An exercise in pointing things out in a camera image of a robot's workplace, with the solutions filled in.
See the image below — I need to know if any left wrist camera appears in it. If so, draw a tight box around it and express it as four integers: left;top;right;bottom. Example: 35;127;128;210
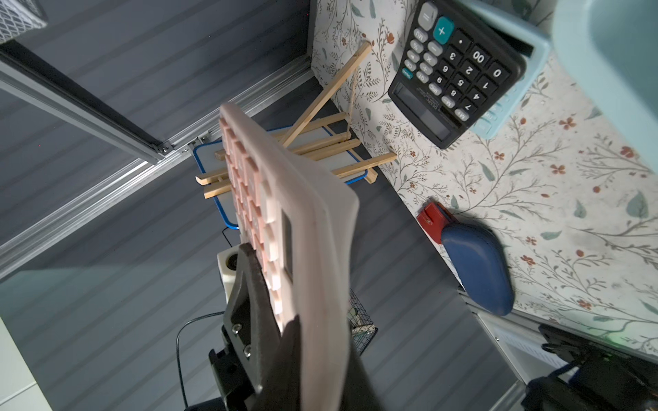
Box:
217;246;239;301

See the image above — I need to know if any small pink calculator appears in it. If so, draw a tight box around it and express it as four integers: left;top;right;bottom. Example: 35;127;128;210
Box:
219;104;359;410

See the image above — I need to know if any wooden easel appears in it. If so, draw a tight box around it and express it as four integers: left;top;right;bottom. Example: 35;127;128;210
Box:
194;40;399;200

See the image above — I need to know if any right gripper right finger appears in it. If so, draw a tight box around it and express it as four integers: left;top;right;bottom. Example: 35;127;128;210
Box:
346;344;384;411

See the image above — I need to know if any red stapler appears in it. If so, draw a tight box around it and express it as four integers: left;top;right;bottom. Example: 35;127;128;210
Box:
416;201;457;244

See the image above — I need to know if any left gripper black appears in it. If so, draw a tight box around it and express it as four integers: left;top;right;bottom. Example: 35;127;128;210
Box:
184;328;255;411

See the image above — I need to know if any black calculator on blue one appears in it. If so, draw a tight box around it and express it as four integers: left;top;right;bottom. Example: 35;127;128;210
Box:
388;1;526;150

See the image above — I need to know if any white wire wall basket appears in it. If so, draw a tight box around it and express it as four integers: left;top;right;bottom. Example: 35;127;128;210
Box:
0;0;48;44

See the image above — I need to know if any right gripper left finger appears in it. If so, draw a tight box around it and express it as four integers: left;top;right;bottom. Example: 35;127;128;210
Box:
222;244;301;410

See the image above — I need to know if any navy blue case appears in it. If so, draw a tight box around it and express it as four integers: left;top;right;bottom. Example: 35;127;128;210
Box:
441;223;514;316

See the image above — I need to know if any mint green storage box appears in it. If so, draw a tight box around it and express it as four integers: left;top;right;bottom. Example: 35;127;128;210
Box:
551;1;657;171

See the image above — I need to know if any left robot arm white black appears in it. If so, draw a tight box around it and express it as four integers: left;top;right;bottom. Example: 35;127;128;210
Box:
186;320;657;410

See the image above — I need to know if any black wire side basket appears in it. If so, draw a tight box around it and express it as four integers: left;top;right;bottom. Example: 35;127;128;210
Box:
347;289;378;354

